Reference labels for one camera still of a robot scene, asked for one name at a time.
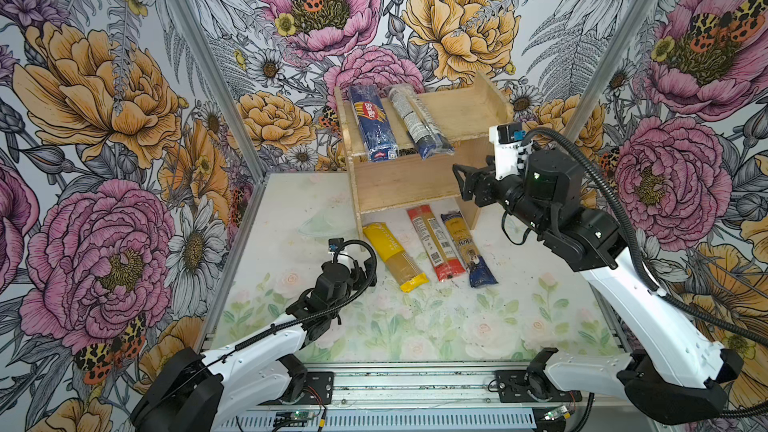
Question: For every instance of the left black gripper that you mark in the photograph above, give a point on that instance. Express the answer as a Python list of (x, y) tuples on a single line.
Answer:
[(358, 274)]

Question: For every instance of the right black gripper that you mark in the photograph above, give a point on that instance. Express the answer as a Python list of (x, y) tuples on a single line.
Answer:
[(475, 175)]

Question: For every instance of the clear blue-end spaghetti bag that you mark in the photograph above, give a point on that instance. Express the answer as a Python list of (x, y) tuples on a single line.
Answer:
[(421, 127)]

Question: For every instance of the yellow blue spaghetti bag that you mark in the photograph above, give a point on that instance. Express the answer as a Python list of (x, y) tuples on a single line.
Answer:
[(480, 274)]

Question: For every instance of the blue Barilla pasta box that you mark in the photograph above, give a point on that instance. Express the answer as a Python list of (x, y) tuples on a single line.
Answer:
[(373, 123)]

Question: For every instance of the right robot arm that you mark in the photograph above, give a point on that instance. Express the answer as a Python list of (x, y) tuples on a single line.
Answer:
[(677, 375)]

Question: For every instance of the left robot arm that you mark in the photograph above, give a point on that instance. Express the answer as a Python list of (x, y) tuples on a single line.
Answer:
[(200, 391)]

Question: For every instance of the wooden two-tier shelf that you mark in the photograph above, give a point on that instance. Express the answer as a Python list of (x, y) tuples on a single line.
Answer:
[(464, 115)]

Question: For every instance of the red spaghetti bag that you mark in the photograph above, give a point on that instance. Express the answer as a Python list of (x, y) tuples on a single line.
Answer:
[(435, 241)]

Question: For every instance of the left green circuit board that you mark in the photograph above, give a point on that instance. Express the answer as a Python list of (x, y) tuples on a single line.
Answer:
[(292, 419)]

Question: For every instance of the green circuit board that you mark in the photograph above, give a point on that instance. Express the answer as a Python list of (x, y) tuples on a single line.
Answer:
[(292, 419), (560, 413)]

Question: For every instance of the right green circuit board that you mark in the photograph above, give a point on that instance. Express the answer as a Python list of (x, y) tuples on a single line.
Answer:
[(560, 413)]

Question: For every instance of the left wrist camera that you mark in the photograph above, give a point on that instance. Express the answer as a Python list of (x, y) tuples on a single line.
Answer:
[(335, 244)]

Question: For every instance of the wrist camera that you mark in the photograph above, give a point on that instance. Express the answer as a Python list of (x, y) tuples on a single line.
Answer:
[(335, 244), (510, 155)]

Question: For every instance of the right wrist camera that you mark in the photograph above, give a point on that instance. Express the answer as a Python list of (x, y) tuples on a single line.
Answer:
[(510, 155)]

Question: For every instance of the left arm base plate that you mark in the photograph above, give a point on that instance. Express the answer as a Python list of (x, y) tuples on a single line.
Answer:
[(315, 387)]

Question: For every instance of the aluminium front rail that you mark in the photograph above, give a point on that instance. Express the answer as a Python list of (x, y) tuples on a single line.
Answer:
[(414, 381)]

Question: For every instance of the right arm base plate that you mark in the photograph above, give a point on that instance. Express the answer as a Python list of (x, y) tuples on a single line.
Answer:
[(519, 386)]

